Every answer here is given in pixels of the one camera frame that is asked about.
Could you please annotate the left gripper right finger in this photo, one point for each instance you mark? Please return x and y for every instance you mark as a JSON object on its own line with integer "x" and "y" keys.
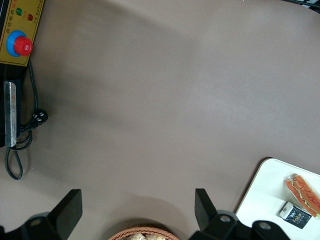
{"x": 212, "y": 222}

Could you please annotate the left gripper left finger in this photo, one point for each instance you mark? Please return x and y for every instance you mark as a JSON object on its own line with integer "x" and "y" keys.
{"x": 62, "y": 212}

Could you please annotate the toy sandwich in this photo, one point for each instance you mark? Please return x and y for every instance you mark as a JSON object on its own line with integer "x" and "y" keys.
{"x": 305, "y": 195}

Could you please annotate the beige plastic tray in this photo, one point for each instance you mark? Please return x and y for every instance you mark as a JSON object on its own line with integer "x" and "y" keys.
{"x": 262, "y": 190}

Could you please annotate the round brown wicker basket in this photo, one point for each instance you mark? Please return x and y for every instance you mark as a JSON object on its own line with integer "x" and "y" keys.
{"x": 117, "y": 233}

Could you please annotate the clear packet biscuit snack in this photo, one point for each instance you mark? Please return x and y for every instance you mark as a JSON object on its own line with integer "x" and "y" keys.
{"x": 155, "y": 237}
{"x": 135, "y": 237}

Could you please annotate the small black snack box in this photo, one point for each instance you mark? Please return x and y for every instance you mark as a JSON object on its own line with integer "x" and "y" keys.
{"x": 297, "y": 217}

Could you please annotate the red emergency stop button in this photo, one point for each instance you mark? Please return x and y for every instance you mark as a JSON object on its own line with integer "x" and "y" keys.
{"x": 22, "y": 46}

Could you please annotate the yellow black control box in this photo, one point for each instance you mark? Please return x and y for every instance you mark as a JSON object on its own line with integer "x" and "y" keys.
{"x": 25, "y": 15}

